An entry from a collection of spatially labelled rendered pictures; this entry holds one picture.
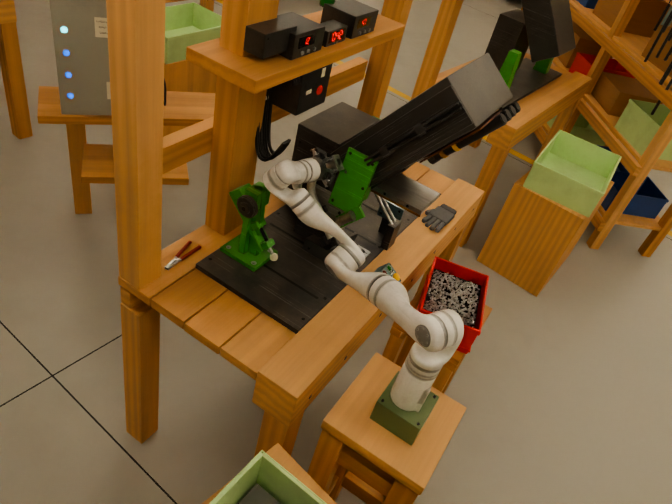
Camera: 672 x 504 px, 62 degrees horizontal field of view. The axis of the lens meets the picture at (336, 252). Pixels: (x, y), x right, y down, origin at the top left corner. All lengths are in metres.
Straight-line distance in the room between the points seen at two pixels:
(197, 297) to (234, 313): 0.13
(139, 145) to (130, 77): 0.18
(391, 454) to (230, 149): 1.03
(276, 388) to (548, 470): 1.66
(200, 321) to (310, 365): 0.36
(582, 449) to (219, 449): 1.73
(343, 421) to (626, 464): 1.88
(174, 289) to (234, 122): 0.55
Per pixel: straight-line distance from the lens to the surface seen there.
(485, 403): 3.01
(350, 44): 1.97
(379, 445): 1.62
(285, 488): 1.44
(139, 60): 1.42
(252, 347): 1.70
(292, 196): 1.63
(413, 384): 1.52
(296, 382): 1.61
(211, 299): 1.81
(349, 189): 1.92
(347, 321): 1.80
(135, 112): 1.47
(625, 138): 4.48
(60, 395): 2.70
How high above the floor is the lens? 2.18
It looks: 39 degrees down
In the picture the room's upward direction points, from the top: 15 degrees clockwise
